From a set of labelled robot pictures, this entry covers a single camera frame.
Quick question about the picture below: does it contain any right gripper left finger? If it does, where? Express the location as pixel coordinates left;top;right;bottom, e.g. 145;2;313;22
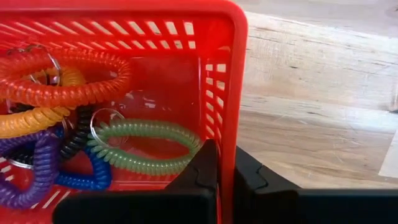
52;138;219;224

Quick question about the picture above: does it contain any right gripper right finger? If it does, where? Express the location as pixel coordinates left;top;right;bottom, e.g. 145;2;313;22
233;146;398;224

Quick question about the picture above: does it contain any green plastic ring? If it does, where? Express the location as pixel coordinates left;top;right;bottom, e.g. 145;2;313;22
86;118;203;177

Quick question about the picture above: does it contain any blue plastic ring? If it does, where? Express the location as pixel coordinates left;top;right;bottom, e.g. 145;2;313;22
55;145;113;192

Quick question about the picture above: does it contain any red plastic basket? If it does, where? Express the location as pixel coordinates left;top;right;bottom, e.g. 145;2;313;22
0;0;249;224

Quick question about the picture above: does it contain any black plastic ring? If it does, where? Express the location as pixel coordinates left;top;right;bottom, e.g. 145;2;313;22
9;105;95;166

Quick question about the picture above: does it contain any purple plastic ring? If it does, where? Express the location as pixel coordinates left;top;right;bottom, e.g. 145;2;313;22
0;128;62;210

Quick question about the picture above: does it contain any red plastic ring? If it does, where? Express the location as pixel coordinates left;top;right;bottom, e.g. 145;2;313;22
0;45;133;109

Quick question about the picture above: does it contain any orange plastic ring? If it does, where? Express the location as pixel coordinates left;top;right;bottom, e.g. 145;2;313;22
0;66;87;139

